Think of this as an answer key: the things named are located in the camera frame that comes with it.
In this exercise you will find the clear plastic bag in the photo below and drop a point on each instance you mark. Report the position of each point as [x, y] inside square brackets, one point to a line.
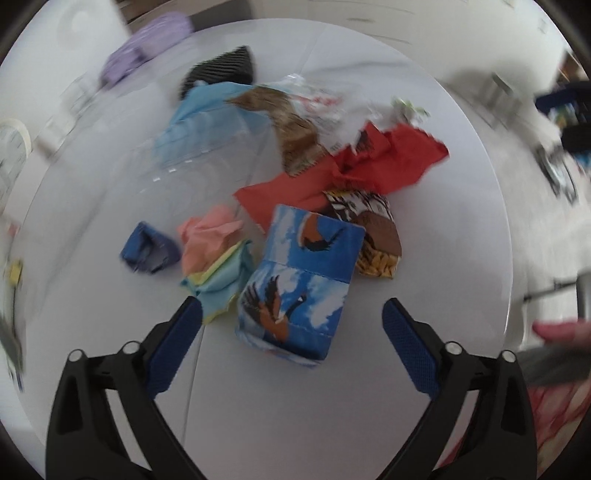
[337, 108]

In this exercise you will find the dark blue wrapper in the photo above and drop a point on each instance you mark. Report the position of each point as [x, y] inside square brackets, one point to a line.
[149, 251]

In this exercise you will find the brown snack wrapper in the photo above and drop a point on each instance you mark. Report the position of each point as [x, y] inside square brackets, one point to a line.
[297, 137]

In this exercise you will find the purple bag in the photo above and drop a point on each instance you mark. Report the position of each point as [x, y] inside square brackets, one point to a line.
[151, 40]

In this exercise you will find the light blue yellow paper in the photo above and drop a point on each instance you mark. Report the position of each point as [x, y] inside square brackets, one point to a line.
[218, 286]

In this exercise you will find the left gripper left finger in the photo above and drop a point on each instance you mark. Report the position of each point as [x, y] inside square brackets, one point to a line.
[82, 438]

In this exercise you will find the black mesh pouch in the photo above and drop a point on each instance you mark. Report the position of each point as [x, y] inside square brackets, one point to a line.
[235, 66]

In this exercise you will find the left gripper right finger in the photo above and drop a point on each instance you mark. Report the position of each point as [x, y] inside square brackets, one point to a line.
[478, 424]

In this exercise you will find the blue face mask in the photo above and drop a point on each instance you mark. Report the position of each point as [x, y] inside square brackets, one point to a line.
[205, 121]

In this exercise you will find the blue bird print carton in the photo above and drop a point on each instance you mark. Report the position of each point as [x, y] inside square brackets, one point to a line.
[293, 302]

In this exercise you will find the green paper ball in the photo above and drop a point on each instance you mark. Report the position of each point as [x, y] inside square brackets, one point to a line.
[404, 111]

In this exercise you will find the person right hand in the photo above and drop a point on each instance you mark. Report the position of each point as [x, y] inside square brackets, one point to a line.
[572, 333]

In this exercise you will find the red paper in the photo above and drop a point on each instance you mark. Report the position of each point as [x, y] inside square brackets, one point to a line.
[382, 162]

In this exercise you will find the pink paper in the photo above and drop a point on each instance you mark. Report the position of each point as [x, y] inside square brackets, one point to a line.
[206, 238]

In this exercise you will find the brown yellow chocolate wrapper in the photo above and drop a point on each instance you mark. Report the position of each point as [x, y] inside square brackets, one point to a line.
[382, 248]

